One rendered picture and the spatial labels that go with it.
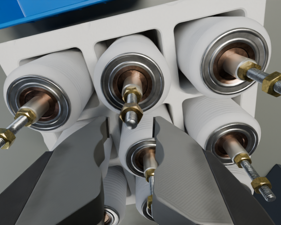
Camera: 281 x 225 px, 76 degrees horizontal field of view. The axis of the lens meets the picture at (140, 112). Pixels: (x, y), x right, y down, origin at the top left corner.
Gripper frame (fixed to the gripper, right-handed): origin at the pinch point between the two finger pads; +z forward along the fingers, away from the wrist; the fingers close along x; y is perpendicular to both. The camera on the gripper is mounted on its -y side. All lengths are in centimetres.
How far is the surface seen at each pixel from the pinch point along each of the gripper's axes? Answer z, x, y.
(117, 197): 11.0, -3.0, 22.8
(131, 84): 6.4, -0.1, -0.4
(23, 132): 34, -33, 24
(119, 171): 17.3, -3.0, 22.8
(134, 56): 9.1, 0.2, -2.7
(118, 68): 9.1, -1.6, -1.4
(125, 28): 16.5, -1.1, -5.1
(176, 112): 16.5, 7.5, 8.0
